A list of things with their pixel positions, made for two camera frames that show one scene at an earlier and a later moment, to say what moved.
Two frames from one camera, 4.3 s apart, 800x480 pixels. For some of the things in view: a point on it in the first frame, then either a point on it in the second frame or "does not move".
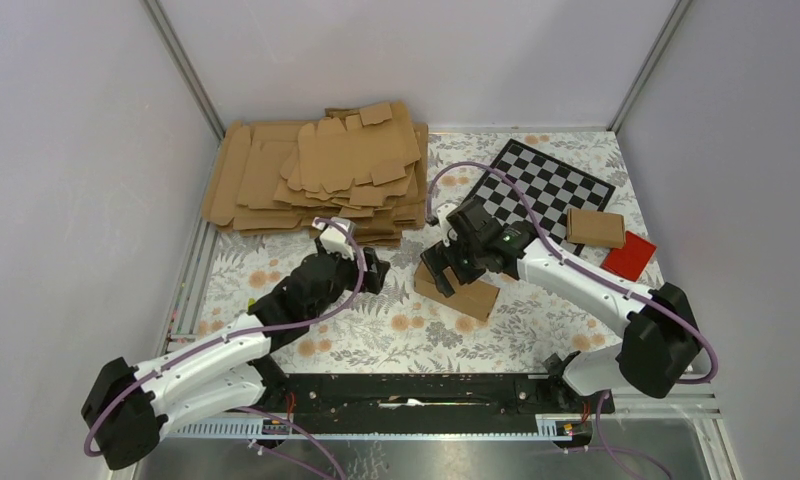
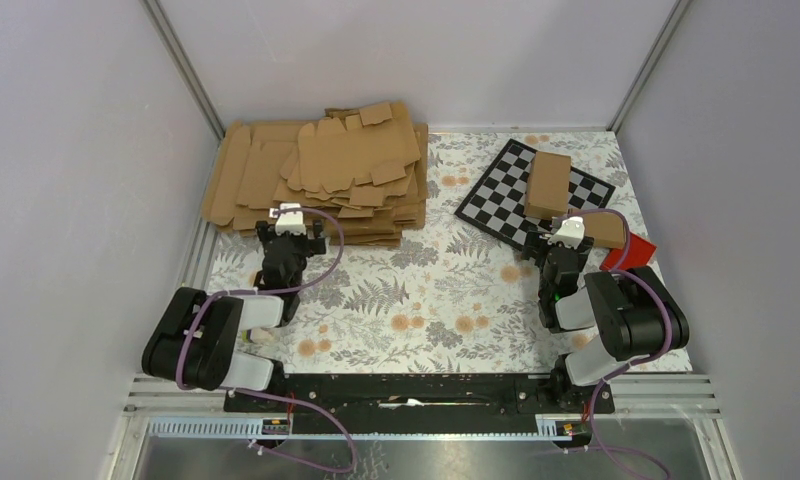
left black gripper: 374,279 -> 311,246
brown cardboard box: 476,298 -> 548,185
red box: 631,261 does not move
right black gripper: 438,257 -> 539,240
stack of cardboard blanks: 367,164 does not move
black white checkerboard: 553,188 does not move
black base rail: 425,397 does not move
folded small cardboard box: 595,228 does not move
